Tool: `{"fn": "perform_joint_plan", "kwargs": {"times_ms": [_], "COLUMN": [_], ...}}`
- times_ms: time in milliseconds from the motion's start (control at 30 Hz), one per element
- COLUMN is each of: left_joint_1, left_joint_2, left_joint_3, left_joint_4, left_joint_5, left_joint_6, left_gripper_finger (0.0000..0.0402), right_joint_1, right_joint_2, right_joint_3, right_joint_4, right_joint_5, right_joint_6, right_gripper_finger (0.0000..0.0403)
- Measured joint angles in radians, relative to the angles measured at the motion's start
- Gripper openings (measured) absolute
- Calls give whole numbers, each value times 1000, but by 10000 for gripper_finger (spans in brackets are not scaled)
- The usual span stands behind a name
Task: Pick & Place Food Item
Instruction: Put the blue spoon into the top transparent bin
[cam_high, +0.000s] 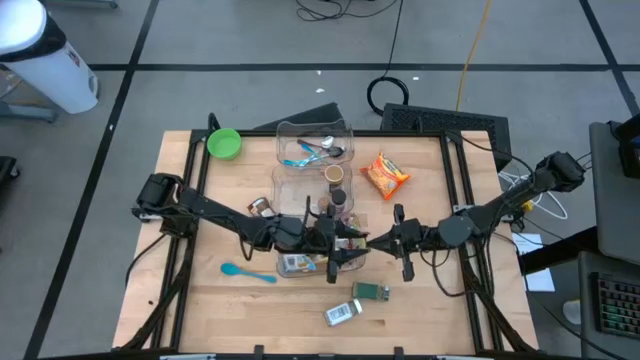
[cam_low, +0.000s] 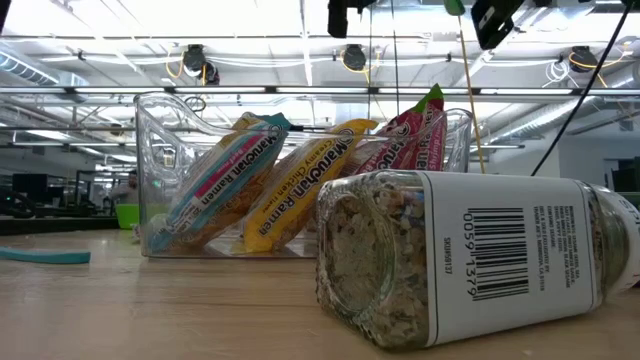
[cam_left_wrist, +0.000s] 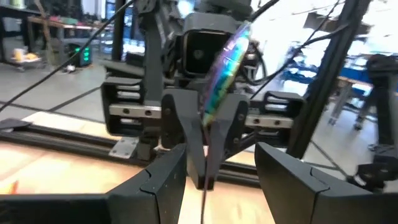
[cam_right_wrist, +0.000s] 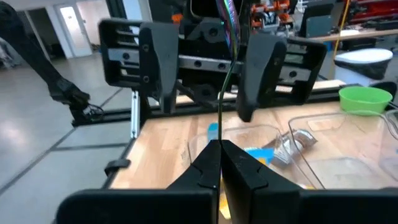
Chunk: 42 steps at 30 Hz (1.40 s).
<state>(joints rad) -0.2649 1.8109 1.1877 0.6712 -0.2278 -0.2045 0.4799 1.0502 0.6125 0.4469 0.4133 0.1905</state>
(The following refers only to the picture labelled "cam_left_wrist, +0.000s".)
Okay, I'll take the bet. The low trolley with yellow items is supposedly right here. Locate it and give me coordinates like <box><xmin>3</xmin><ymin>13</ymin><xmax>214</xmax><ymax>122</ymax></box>
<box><xmin>10</xmin><ymin>46</ymin><xmax>44</xmax><ymax>72</ymax></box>

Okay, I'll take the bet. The long black cable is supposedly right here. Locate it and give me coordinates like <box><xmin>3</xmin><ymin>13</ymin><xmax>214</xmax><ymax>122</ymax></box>
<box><xmin>0</xmin><ymin>0</ymin><xmax>137</xmax><ymax>113</ymax></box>

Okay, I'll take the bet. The computer with green lights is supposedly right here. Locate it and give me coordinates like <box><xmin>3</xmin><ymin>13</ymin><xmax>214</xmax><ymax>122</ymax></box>
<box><xmin>67</xmin><ymin>42</ymin><xmax>93</xmax><ymax>68</ymax></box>

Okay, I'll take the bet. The long wooden desk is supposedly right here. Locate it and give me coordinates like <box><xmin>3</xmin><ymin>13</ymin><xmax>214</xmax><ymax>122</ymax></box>
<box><xmin>26</xmin><ymin>14</ymin><xmax>105</xmax><ymax>43</ymax></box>

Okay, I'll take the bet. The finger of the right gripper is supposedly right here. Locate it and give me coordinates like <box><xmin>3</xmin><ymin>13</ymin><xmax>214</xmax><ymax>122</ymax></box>
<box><xmin>160</xmin><ymin>90</ymin><xmax>207</xmax><ymax>190</ymax></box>
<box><xmin>205</xmin><ymin>93</ymin><xmax>250</xmax><ymax>190</ymax></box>

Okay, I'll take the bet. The wheeled workbench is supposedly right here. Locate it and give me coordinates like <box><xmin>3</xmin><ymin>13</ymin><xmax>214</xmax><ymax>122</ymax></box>
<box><xmin>328</xmin><ymin>74</ymin><xmax>398</xmax><ymax>131</ymax></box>

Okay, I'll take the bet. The black stand column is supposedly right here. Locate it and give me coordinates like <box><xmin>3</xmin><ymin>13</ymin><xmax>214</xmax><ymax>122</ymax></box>
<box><xmin>111</xmin><ymin>0</ymin><xmax>127</xmax><ymax>62</ymax></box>

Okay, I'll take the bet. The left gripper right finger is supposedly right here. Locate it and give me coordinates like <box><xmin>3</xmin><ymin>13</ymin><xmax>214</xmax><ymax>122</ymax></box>
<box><xmin>254</xmin><ymin>142</ymin><xmax>398</xmax><ymax>224</ymax></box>

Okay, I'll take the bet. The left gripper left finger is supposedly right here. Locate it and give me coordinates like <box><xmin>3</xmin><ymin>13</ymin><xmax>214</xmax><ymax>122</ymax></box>
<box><xmin>0</xmin><ymin>142</ymin><xmax>188</xmax><ymax>224</ymax></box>

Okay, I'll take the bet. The purple spoon green handle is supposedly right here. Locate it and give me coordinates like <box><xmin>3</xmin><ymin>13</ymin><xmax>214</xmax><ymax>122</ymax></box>
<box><xmin>198</xmin><ymin>21</ymin><xmax>253</xmax><ymax>224</ymax></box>

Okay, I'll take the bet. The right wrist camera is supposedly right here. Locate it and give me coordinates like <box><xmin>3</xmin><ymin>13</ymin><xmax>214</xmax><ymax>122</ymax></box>
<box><xmin>177</xmin><ymin>12</ymin><xmax>248</xmax><ymax>79</ymax></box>

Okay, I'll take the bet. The silver mounting plate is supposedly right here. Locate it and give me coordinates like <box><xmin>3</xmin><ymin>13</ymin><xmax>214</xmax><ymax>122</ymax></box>
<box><xmin>108</xmin><ymin>136</ymin><xmax>140</xmax><ymax>160</ymax></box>

